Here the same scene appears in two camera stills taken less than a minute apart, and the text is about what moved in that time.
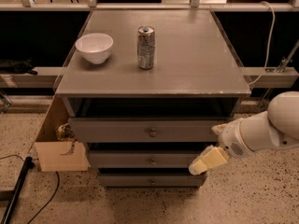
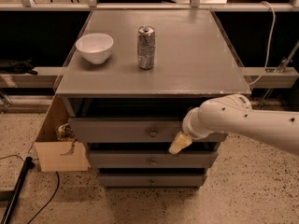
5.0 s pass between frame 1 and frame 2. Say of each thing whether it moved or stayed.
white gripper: moved
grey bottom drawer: stayed
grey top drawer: stayed
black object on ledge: stayed
